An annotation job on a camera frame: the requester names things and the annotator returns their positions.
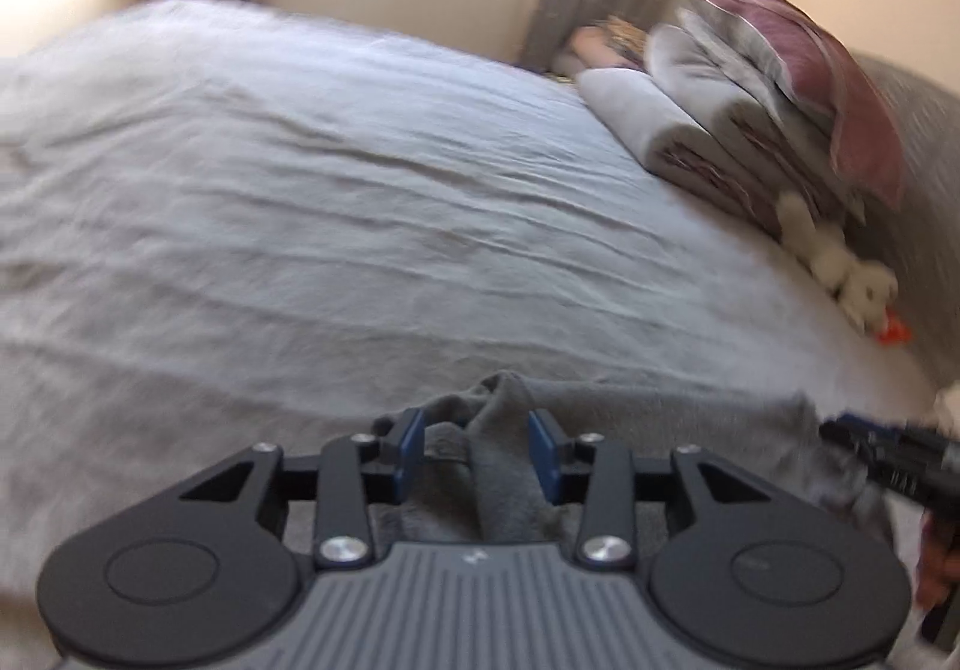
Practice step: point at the bed with grey sheet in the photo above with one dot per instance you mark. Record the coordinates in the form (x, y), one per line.
(300, 190)

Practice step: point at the pink pillow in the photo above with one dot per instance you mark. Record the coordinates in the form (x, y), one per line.
(825, 63)

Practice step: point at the grey pillow with piping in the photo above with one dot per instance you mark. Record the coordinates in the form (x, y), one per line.
(742, 51)

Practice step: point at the grey padded headboard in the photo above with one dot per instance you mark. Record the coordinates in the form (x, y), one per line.
(922, 205)

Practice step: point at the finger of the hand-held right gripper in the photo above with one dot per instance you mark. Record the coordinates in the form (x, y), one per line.
(855, 434)

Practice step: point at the folded grey quilt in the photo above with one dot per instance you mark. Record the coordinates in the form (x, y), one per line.
(697, 78)

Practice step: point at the white plush toy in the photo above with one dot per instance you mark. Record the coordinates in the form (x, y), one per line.
(832, 257)

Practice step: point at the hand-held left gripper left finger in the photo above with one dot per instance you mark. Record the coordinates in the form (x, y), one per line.
(409, 456)

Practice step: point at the light grey folded blanket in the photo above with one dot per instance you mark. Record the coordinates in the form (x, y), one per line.
(637, 115)

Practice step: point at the person's right hand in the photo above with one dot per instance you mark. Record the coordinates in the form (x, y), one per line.
(941, 565)

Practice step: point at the pile of pink beige clothes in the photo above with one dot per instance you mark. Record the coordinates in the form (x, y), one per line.
(600, 44)

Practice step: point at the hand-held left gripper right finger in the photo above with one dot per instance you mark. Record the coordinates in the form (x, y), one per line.
(544, 456)

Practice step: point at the dark grey garment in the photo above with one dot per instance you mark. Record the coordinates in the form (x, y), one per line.
(495, 475)

